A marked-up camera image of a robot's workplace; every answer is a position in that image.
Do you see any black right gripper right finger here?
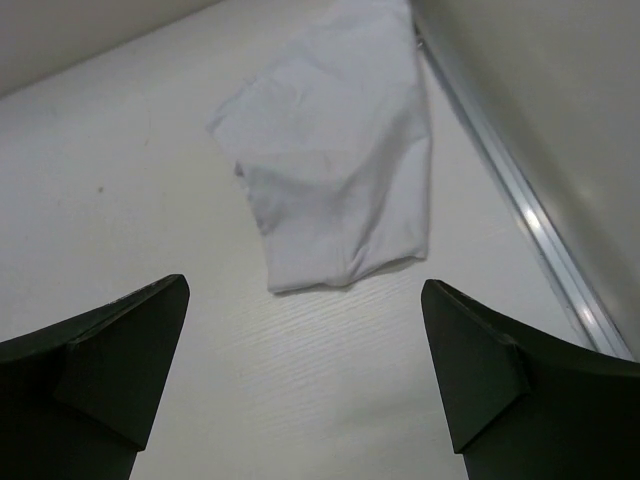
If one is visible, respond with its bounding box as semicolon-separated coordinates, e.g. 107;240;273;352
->
421;280;639;479

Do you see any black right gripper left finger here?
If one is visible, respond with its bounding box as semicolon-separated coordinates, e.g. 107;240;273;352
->
1;274;190;479

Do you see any white skirt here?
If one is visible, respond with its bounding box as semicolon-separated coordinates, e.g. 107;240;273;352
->
208;1;432;294

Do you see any aluminium table edge rail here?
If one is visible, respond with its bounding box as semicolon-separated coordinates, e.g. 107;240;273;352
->
416;20;637;361

